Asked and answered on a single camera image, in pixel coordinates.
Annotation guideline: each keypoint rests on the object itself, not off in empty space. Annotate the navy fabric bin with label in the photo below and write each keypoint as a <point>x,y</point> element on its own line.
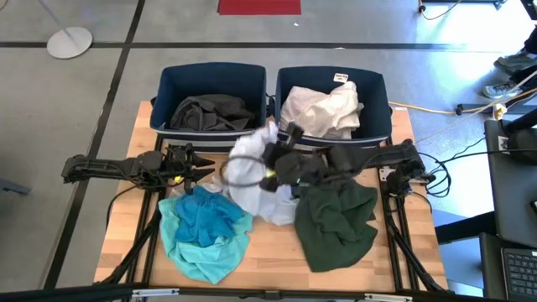
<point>373,96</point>

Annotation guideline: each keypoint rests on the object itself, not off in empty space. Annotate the red floor mat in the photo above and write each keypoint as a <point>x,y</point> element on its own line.
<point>259,6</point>

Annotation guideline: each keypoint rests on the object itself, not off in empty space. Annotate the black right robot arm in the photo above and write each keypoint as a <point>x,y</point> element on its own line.
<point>377,155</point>

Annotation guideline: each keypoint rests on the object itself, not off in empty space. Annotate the white round stand base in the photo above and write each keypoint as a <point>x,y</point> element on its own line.
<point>69,42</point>

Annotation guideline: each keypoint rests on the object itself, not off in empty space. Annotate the black frame rail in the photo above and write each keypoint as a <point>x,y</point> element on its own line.
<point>84,293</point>

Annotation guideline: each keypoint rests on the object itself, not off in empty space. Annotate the white geometric print cloth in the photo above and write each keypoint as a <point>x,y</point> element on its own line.
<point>251,197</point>

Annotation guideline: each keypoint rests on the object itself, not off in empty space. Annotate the dark grey garment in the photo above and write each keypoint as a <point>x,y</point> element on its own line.
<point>210,113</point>

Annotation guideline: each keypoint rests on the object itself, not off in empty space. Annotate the person's shoe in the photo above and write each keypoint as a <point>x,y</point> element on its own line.
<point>499,89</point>
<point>516,60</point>

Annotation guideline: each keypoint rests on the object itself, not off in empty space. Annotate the cream garment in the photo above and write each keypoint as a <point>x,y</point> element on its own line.
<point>319,113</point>

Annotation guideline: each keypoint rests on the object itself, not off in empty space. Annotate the blue cloth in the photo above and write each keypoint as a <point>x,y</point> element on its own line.
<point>205,218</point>

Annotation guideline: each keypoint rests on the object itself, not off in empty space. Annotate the black laptop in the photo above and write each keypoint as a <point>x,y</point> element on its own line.
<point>512,268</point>

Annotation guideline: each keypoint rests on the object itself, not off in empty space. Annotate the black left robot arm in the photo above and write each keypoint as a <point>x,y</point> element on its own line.
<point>109,168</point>

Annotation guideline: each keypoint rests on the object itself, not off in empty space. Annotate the white bin label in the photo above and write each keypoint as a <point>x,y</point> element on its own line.
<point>341,77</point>

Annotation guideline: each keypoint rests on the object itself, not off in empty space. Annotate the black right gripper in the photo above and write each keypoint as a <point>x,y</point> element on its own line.
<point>279,156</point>

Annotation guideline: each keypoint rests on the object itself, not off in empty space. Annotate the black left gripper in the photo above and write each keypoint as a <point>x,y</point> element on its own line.
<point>178,161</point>

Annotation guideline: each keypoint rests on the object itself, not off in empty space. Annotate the black side desk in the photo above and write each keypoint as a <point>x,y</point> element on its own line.
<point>512,201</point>

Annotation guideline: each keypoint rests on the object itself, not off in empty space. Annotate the dark green cloth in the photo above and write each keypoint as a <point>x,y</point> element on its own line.
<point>335,226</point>

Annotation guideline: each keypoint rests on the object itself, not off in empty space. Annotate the teal cloth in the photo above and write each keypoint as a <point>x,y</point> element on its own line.
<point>201,262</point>

